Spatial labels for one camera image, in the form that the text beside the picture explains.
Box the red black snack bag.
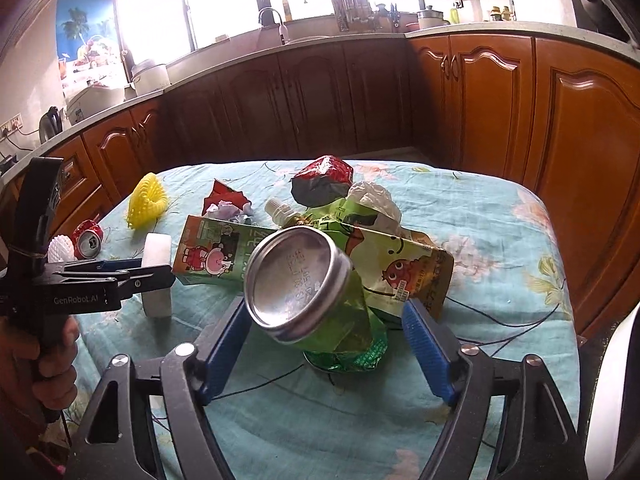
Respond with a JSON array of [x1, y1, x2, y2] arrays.
[[291, 155, 355, 208]]

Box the white inner cooker pot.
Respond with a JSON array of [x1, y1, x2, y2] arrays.
[[131, 59, 171, 96]]

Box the white plastic bag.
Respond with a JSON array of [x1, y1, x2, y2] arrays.
[[347, 181, 402, 226]]

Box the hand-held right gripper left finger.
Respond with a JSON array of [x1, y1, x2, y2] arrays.
[[65, 295, 253, 480]]

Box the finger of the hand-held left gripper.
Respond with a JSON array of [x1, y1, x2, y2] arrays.
[[65, 258, 146, 276], [52, 264, 177, 306]]

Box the person's left hand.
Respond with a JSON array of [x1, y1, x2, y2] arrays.
[[0, 316, 81, 441]]

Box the wooden kitchen cabinets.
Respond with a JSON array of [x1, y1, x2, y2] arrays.
[[0, 25, 640, 341]]

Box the crumpled purple wrapper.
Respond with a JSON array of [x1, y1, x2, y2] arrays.
[[214, 201, 253, 225]]

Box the small plastic bottle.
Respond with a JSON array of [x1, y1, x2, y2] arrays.
[[264, 197, 406, 241]]

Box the kitchen faucet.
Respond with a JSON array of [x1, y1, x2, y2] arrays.
[[257, 7, 292, 47]]

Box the crushed green drink can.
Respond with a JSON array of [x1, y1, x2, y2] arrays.
[[243, 226, 390, 373]]

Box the white foam fruit net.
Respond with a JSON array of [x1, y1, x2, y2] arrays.
[[47, 235, 76, 263]]

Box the white foam roll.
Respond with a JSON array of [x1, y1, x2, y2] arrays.
[[141, 232, 175, 318]]

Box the yellow foam fruit net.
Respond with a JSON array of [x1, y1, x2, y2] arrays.
[[127, 172, 168, 231]]

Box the floral light blue tablecloth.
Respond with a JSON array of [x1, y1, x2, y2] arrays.
[[37, 159, 581, 480]]

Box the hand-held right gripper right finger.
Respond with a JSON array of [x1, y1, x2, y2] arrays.
[[401, 298, 591, 480]]

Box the green carton pink cartoon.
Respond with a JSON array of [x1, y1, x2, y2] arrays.
[[171, 215, 281, 286]]

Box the crushed red drink can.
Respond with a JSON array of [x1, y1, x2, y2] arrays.
[[71, 221, 105, 261]]

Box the metal utensil rack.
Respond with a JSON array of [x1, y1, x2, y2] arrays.
[[330, 0, 373, 31]]

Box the torn red packet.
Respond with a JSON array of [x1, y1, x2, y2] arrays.
[[202, 178, 253, 221]]

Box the black electric kettle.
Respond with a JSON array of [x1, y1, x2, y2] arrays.
[[39, 106, 63, 143]]

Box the beach wall poster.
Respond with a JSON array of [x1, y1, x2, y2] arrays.
[[56, 0, 126, 91]]

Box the white lidded pot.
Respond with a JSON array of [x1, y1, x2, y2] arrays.
[[417, 6, 451, 29]]

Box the white rice cooker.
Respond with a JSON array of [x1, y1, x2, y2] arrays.
[[65, 85, 126, 126]]

